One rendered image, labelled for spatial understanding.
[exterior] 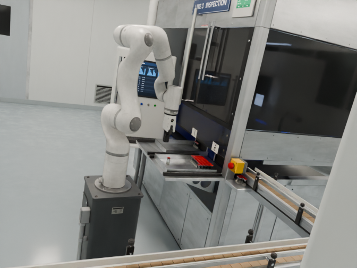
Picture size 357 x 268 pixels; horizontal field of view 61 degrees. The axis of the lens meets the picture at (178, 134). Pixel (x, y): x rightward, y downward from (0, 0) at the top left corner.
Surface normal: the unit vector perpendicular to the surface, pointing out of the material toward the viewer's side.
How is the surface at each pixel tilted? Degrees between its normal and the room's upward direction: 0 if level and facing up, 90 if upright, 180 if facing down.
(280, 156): 90
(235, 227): 90
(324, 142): 90
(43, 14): 90
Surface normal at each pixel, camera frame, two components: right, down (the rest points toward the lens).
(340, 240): -0.92, -0.06
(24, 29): 0.36, 0.30
